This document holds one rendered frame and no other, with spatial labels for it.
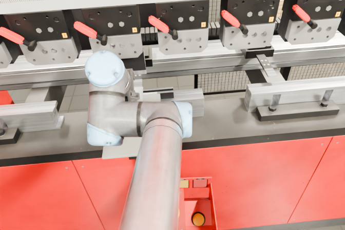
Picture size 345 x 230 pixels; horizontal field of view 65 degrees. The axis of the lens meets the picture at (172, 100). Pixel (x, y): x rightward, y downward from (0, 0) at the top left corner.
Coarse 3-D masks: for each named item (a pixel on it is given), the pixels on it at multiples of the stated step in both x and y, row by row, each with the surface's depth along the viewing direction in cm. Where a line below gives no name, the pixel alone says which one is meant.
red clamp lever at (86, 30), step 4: (76, 24) 72; (80, 24) 73; (76, 28) 73; (80, 28) 73; (84, 28) 73; (88, 28) 74; (84, 32) 74; (88, 32) 74; (92, 32) 74; (96, 32) 76; (92, 36) 75; (96, 36) 75; (100, 36) 76; (104, 36) 77; (100, 40) 76; (104, 40) 75; (104, 44) 76
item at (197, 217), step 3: (198, 213) 92; (195, 216) 91; (198, 216) 91; (201, 216) 91; (195, 219) 91; (198, 219) 91; (201, 219) 91; (195, 222) 91; (198, 222) 91; (201, 222) 91; (198, 225) 91
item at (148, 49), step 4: (144, 48) 115; (148, 48) 116; (144, 52) 113; (148, 52) 113; (148, 56) 112; (148, 60) 111; (148, 64) 113; (152, 64) 114; (136, 76) 106; (140, 76) 106; (136, 80) 104; (140, 80) 104; (136, 84) 102; (140, 84) 102
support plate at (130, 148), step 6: (144, 96) 97; (150, 96) 97; (156, 96) 97; (126, 138) 83; (132, 138) 83; (138, 138) 83; (126, 144) 81; (132, 144) 81; (138, 144) 81; (108, 150) 80; (114, 150) 80; (120, 150) 80; (126, 150) 80; (132, 150) 79; (138, 150) 79; (102, 156) 78; (108, 156) 78; (114, 156) 78; (120, 156) 78; (126, 156) 79; (132, 156) 79
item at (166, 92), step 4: (152, 88) 101; (156, 88) 100; (160, 88) 100; (164, 88) 100; (168, 88) 100; (172, 88) 100; (144, 92) 100; (160, 92) 99; (164, 92) 99; (168, 92) 99; (172, 92) 99; (160, 96) 100; (164, 96) 100; (168, 96) 100; (172, 96) 100
